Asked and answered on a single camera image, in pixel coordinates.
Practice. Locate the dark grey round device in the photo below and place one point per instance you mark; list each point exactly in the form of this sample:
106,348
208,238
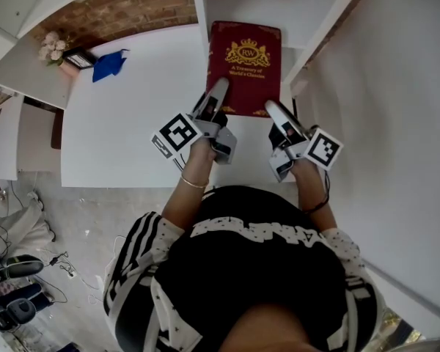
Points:
21,311

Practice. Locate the white wooden bookshelf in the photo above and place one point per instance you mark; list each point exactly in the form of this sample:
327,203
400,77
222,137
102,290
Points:
249,9

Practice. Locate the brown wooden chair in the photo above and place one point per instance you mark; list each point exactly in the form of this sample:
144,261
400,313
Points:
57,130

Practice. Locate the white plug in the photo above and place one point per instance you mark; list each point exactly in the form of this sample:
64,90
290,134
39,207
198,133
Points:
72,274

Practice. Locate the person's chest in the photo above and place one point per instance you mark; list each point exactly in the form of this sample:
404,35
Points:
267,330

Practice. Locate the beige fabric bag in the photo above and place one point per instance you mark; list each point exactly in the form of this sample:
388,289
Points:
22,222

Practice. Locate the pink vase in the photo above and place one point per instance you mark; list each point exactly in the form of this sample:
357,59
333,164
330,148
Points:
67,69

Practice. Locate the white side shelf board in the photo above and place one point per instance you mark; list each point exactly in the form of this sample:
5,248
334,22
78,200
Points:
25,75

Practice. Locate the person's right forearm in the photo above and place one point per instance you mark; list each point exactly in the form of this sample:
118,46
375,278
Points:
311,189

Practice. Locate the checkered cloth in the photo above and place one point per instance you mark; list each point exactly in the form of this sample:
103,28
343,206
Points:
5,288

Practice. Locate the blue cloth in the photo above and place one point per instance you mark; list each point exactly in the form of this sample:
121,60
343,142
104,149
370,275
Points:
108,68

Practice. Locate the black picture frame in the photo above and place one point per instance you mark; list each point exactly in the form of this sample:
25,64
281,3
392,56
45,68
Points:
80,59

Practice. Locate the black wristband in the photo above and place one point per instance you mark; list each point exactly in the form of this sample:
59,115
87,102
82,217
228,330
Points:
317,207

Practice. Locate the black oval cushion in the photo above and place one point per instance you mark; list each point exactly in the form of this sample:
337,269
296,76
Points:
23,267

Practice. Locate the white side cabinet panel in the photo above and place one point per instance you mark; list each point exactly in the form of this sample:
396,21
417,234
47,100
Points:
3,138

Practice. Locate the person's left forearm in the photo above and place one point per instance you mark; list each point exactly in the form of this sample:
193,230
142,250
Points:
188,200

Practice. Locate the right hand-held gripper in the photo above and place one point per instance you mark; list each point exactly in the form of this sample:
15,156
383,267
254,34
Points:
322,148

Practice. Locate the dark red gold-printed book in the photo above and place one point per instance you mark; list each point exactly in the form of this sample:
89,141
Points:
249,94

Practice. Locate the black power adapter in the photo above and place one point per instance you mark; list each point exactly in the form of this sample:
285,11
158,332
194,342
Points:
56,261

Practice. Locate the white desk with drawers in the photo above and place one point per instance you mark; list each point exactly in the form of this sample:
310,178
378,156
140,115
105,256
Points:
132,123

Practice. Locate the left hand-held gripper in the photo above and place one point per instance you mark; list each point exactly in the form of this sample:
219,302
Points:
179,132

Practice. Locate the person's black white shirt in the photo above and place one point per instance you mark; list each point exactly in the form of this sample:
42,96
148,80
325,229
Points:
256,262

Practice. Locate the pale artificial flowers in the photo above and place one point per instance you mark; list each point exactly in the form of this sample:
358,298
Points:
53,48

